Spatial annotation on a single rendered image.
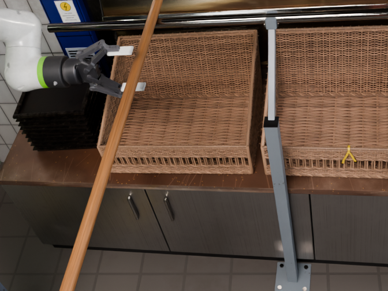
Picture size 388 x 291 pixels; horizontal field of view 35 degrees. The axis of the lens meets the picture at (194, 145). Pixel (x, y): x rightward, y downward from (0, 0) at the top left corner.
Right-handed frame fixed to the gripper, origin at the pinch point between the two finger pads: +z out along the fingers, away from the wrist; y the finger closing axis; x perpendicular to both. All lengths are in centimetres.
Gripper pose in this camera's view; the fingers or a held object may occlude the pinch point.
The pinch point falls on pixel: (134, 68)
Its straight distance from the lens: 172.1
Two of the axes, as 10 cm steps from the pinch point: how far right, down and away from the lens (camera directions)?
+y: 1.9, 6.5, 7.4
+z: 9.7, 0.0, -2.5
